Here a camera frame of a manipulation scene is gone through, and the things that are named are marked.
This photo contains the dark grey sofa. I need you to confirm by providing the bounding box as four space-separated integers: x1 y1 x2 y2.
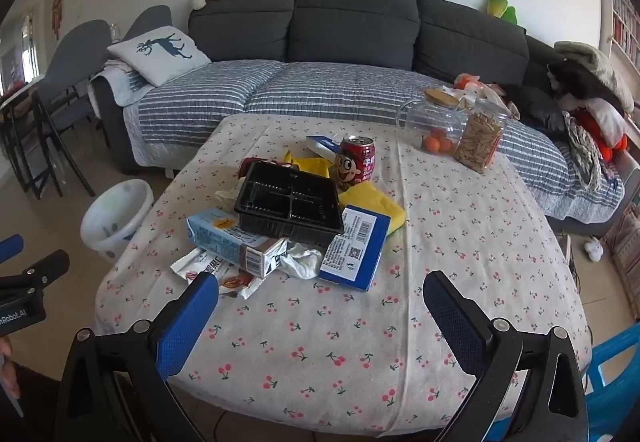
90 0 626 223

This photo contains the clear jar of sticks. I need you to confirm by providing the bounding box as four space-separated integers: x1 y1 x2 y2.
453 98 509 173

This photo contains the orange white toy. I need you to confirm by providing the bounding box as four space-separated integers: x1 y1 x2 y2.
454 73 511 108

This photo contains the yellow sponge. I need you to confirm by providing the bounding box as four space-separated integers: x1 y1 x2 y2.
339 183 407 237

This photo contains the blue plastic stool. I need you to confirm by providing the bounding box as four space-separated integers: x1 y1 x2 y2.
487 329 640 442

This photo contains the white snack wrapper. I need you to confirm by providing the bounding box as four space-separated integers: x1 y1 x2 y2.
170 247 263 300

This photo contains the black garment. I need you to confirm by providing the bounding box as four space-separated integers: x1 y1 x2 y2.
547 63 593 100

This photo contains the person's left hand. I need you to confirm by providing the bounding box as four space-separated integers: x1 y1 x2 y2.
0 337 21 403

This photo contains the glass jar with bamboo lid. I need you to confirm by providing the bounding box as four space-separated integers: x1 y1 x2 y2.
397 88 473 155

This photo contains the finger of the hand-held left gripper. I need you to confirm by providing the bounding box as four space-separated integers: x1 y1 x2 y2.
0 234 25 263
0 249 71 303

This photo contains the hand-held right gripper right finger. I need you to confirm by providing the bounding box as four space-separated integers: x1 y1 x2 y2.
422 270 591 442

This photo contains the patterned scarf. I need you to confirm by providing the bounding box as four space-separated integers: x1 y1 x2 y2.
565 114 601 185

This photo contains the green plush toy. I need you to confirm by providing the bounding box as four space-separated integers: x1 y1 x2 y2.
484 0 518 25

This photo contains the orange plush toy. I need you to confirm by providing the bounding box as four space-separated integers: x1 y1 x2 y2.
575 109 630 161

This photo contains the grey sofa with quilt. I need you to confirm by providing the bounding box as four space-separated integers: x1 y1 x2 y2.
89 59 626 223

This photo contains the black frame dining table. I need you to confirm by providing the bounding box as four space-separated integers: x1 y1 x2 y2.
0 82 46 193

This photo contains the bookshelf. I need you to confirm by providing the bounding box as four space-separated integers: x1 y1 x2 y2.
592 0 640 67

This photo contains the red drink can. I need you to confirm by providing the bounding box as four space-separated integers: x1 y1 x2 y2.
332 136 377 195

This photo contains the grey chair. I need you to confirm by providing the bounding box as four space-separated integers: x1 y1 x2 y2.
32 19 113 200
121 4 172 42

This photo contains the white tissue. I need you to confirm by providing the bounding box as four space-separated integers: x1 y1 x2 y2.
215 189 246 213
279 243 325 279

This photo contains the blue white cardboard box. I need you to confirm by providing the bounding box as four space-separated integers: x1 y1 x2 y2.
318 205 392 291

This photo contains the cherry print tablecloth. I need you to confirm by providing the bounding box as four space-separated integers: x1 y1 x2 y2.
95 113 593 438

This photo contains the white plastic bucket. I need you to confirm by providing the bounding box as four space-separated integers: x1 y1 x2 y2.
80 180 154 266

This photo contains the black plastic tray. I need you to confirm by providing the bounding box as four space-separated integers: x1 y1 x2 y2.
234 161 346 250

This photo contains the grey blanket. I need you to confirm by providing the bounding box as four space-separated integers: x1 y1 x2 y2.
554 40 635 113

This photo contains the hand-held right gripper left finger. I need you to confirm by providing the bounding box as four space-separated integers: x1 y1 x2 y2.
54 271 221 442

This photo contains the white deer print pillow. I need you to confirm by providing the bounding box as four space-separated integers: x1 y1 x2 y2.
107 32 212 87

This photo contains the light blue milk carton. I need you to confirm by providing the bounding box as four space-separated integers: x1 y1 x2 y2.
186 208 290 279

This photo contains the red wrapper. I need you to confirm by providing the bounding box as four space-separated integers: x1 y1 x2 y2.
237 157 293 180

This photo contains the yellow packet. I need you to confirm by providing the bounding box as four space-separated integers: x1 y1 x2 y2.
284 149 332 180

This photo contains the small blue box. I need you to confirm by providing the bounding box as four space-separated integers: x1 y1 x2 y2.
306 135 346 160

